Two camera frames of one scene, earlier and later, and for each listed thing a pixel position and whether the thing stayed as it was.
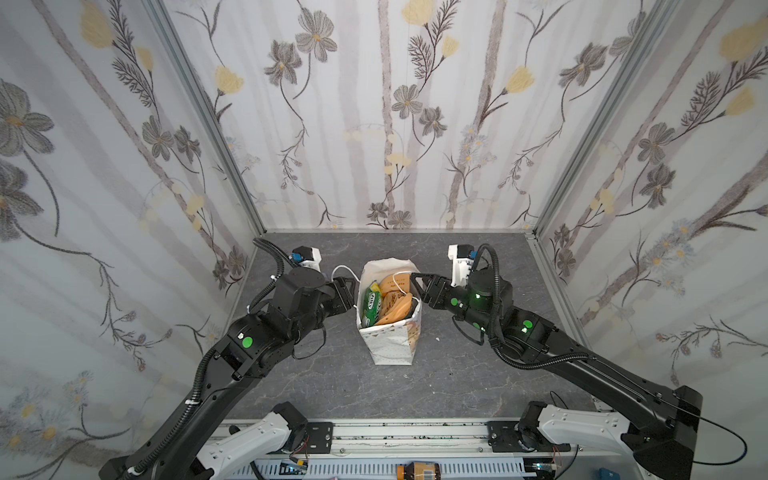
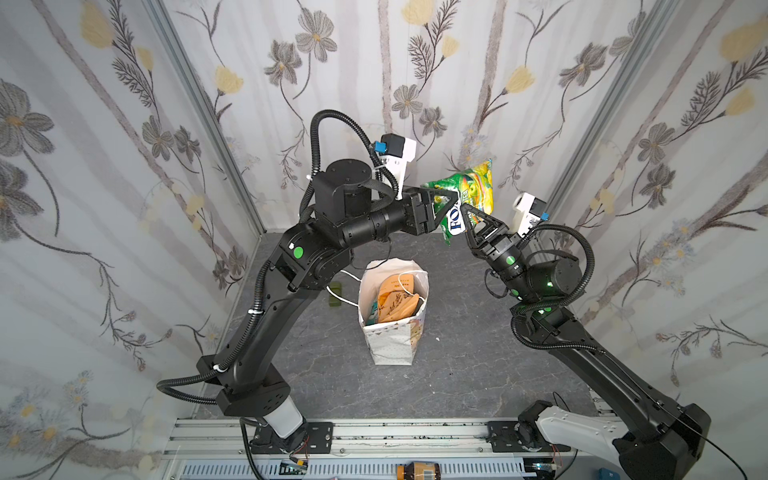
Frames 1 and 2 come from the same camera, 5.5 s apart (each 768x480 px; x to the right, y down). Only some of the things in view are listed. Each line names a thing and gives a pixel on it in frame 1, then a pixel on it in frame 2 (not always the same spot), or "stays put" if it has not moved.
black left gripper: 342,294 -> 420,210
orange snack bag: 396,297 stays put
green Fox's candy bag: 372,305 -> 473,187
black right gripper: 435,291 -> 489,242
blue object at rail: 607,474 stays put
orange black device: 419,470 stays put
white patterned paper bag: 392,343 stays put
